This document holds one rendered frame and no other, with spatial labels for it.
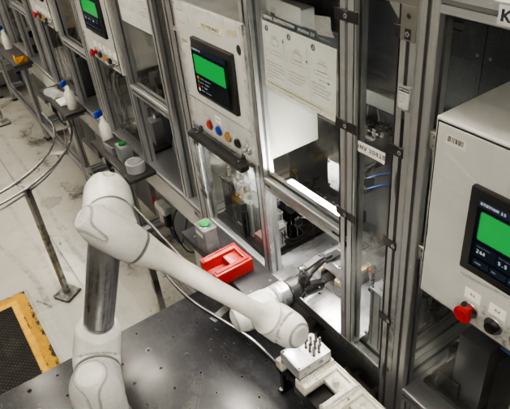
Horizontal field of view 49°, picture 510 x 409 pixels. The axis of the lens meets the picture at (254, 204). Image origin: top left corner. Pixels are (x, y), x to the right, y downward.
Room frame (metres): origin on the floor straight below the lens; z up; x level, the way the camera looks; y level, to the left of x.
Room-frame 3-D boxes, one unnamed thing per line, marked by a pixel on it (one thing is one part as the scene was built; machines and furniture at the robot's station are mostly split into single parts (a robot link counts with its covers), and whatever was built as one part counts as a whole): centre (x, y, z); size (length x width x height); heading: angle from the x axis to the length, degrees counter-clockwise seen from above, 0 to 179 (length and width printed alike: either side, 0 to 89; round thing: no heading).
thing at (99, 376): (1.14, 0.56, 0.85); 0.18 x 0.16 x 0.22; 12
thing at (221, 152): (1.71, 0.11, 1.37); 0.36 x 0.04 x 0.04; 31
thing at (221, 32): (1.78, -0.01, 1.60); 0.42 x 0.29 x 0.46; 31
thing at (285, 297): (1.32, -0.05, 1.01); 0.09 x 0.06 x 0.09; 31
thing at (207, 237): (1.72, 0.19, 0.97); 0.08 x 0.08 x 0.12; 31
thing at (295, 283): (1.36, -0.11, 1.01); 0.09 x 0.07 x 0.08; 121
